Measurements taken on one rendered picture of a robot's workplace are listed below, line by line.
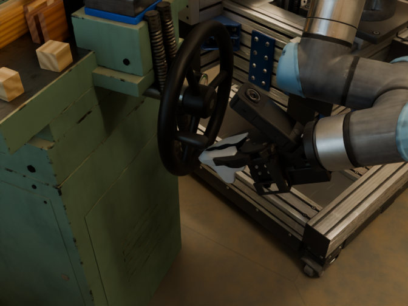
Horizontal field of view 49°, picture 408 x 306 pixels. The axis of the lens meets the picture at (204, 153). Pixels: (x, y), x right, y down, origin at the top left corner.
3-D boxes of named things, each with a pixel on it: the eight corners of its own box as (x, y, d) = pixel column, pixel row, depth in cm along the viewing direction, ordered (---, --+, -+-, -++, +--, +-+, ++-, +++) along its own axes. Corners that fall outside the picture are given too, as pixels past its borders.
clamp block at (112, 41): (142, 79, 77) (136, 30, 71) (77, 62, 81) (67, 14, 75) (181, 42, 87) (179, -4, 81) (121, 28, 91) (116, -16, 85)
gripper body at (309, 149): (254, 197, 69) (328, 190, 62) (230, 152, 66) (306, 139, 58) (270, 167, 74) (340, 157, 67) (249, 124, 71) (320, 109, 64)
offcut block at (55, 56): (54, 57, 76) (49, 39, 74) (73, 61, 75) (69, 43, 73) (40, 68, 74) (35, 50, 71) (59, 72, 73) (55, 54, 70)
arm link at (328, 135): (337, 132, 56) (351, 99, 61) (303, 138, 58) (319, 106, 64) (356, 179, 59) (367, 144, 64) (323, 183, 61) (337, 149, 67)
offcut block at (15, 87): (-6, 96, 68) (-14, 76, 65) (10, 86, 70) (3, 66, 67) (8, 102, 66) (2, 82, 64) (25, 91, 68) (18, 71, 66)
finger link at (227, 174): (204, 190, 74) (251, 186, 69) (187, 163, 72) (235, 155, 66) (212, 179, 76) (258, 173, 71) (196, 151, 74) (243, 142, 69)
